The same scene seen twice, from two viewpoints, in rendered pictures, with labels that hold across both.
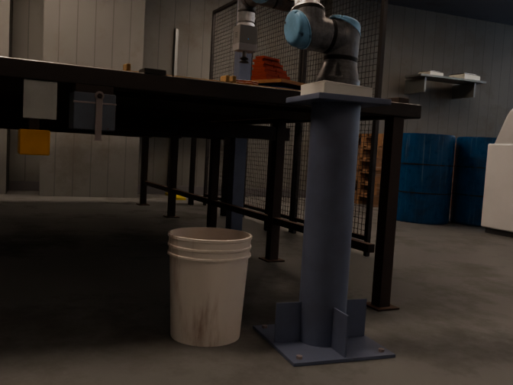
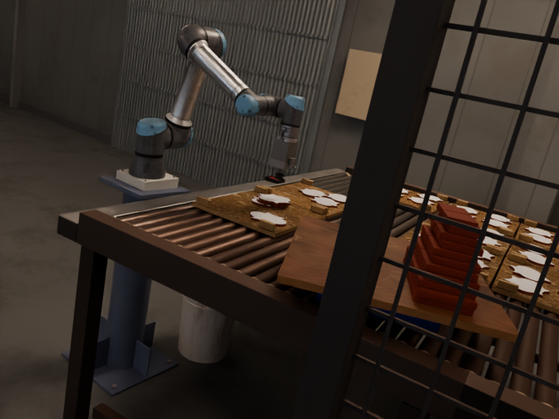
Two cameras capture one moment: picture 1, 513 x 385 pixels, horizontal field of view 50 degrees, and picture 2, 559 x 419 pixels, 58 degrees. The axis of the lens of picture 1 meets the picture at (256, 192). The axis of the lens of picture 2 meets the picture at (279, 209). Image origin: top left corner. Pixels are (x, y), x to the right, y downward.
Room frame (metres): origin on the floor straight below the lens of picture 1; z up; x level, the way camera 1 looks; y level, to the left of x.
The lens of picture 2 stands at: (3.96, -1.03, 1.44)
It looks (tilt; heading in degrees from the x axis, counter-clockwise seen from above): 15 degrees down; 144
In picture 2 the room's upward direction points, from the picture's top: 12 degrees clockwise
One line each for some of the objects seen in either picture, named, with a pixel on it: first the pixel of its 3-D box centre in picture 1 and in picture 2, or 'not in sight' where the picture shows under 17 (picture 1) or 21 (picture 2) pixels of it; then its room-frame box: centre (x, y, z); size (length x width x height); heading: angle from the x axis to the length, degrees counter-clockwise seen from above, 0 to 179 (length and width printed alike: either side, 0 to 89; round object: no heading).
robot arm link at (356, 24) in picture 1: (340, 37); (151, 135); (1.94, -0.26, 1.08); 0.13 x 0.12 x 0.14; 115
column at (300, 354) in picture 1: (328, 222); (132, 276); (1.94, -0.26, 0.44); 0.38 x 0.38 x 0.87; 21
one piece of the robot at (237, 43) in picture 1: (244, 37); (286, 152); (2.41, 0.09, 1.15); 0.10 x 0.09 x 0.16; 28
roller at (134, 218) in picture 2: not in sight; (269, 192); (2.10, 0.27, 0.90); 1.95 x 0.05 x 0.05; 117
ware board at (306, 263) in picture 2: (275, 88); (388, 266); (3.16, -0.07, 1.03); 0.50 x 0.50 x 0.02; 48
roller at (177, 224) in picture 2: not in sight; (288, 199); (2.19, 0.31, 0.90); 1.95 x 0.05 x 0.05; 117
